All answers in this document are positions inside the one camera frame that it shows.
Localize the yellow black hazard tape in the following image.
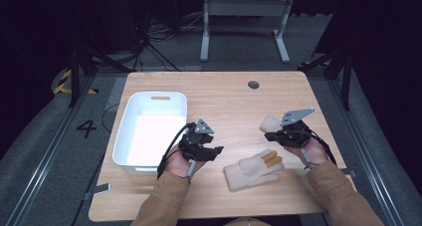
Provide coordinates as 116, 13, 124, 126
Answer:
53, 69, 100, 96

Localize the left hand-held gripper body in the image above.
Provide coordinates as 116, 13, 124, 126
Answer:
177, 117, 217, 162

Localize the grey metal stand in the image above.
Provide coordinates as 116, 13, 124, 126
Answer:
199, 0, 296, 64

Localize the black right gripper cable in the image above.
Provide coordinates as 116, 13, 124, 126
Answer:
307, 128, 338, 167

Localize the grey wrist strap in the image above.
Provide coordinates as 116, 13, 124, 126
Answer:
300, 147, 320, 170
185, 160, 198, 183

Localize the person's left hand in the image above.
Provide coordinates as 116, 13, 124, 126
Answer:
164, 149, 207, 179

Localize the cream bunny glove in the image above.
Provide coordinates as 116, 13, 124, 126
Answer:
259, 114, 284, 133
223, 148, 286, 192

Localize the person's tan clothing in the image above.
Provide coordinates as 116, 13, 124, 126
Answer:
224, 217, 271, 226

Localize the bundle of floor cables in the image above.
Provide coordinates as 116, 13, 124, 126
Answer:
131, 11, 207, 72

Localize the black tripod stand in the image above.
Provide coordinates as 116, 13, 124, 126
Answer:
67, 45, 134, 109
297, 48, 353, 112

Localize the person's right hand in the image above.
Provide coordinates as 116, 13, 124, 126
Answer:
283, 137, 330, 169

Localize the thin black floor cable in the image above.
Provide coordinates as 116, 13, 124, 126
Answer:
101, 103, 120, 133

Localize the white plastic bin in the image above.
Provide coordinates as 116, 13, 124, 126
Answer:
111, 91, 188, 174

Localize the metal floor rail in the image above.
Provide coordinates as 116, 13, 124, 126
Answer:
325, 79, 405, 226
3, 76, 98, 226

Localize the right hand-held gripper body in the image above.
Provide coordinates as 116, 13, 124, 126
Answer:
276, 108, 317, 149

